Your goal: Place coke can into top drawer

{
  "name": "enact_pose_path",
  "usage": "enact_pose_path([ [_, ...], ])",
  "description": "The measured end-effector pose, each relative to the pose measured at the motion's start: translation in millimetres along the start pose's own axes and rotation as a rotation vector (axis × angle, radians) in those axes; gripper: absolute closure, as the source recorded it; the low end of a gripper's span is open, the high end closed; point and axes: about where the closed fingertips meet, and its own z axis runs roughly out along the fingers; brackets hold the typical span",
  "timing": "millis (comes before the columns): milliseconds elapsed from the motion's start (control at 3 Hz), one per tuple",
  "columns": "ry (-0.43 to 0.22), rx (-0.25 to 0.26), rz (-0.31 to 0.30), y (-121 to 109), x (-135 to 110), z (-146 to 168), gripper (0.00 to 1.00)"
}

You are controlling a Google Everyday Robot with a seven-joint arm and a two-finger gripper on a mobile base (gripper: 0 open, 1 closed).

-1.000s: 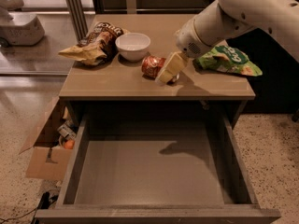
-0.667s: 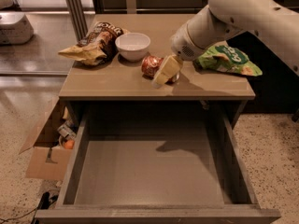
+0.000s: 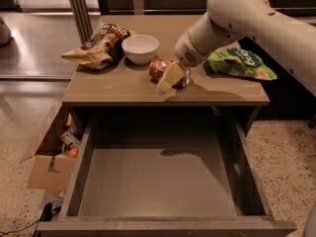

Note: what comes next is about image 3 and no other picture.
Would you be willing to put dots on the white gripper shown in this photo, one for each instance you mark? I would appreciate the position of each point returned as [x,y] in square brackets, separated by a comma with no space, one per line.
[185,51]

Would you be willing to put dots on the red coke can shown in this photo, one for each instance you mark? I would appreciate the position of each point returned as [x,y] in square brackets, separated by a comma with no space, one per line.
[157,68]

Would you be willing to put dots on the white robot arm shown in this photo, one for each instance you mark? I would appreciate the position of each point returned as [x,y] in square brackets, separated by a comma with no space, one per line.
[290,42]

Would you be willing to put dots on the grey cabinet with top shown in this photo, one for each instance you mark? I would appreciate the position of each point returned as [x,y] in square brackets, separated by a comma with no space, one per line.
[130,85]

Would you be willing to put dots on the open grey top drawer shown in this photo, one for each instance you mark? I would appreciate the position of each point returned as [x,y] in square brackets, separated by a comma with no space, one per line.
[171,177]

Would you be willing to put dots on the white ceramic bowl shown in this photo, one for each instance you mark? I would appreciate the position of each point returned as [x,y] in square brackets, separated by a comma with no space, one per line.
[140,49]

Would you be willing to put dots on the green chip bag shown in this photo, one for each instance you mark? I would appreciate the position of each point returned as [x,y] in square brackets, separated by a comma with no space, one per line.
[238,62]

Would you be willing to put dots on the brown chip bag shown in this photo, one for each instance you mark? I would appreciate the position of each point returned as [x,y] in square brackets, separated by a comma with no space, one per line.
[103,49]

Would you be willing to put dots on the small packet in box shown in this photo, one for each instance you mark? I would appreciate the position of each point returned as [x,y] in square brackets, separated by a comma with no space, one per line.
[70,139]

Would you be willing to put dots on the orange fruit in box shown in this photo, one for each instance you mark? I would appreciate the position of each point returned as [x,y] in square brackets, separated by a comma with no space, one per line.
[72,153]

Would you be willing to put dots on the cardboard box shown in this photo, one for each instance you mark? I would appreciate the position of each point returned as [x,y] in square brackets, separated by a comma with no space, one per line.
[52,167]

